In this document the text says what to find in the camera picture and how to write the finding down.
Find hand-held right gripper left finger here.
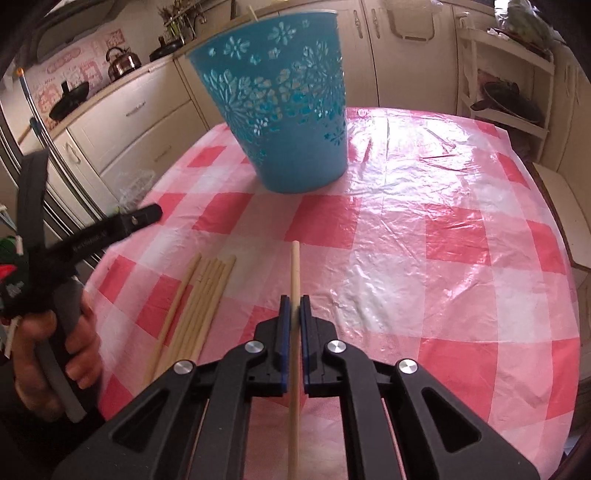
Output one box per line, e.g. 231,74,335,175
51,295,294,480

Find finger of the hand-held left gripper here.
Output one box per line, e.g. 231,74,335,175
107,204,164,241

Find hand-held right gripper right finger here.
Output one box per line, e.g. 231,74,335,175
300,295,540,480

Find row of wooden chopsticks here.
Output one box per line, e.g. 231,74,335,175
143,253,237,386

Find blue perforated plastic basket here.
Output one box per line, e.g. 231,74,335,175
185,8,348,195

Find person's left hand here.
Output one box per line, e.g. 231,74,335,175
13,288,101,423

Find clear plastic container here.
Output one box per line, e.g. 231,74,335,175
117,168,155,208

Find cream drawer cabinet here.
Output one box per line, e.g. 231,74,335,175
48,60,213,222

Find pink checked plastic tablecloth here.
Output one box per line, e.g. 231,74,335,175
85,107,580,444

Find black wok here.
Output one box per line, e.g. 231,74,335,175
48,80,90,121

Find metal kettle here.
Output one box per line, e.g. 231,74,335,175
105,46,141,81

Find thin metal pole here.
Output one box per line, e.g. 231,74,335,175
17,69,38,144

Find black cooking pot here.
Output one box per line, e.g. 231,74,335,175
148,37,184,63

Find metal utensil rack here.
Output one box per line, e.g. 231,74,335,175
159,2,206,40

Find cream kitchen cabinet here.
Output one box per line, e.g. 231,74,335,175
337,0,462,116
531,46,591,185

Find wooden stool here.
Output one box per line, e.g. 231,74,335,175
526,161,591,271

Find black frying pan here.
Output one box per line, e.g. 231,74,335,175
471,80,543,125

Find white hanging bag holder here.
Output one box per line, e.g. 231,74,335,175
385,0,439,40

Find white shelf rack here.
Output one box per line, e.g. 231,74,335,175
457,25,557,160

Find plastic bag of greens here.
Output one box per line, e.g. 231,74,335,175
494,0,561,44

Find pink patterned wall sticker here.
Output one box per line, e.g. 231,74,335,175
34,28,125,116

